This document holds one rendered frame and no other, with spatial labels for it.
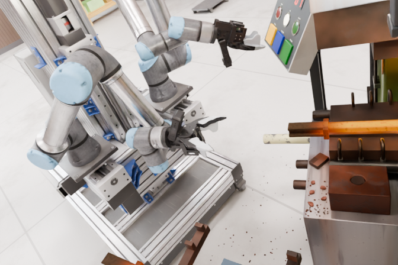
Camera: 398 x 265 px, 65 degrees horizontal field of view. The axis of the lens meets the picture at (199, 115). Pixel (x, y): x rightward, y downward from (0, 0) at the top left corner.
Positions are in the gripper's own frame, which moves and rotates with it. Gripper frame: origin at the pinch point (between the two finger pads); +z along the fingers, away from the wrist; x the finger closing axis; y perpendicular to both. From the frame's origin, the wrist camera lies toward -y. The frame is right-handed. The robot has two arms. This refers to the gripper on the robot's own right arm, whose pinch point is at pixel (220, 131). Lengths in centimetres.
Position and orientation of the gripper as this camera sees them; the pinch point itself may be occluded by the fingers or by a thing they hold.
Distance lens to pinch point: 95.9
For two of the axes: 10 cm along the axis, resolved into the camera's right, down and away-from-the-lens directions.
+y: 3.1, 7.7, 5.5
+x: -3.1, 6.3, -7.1
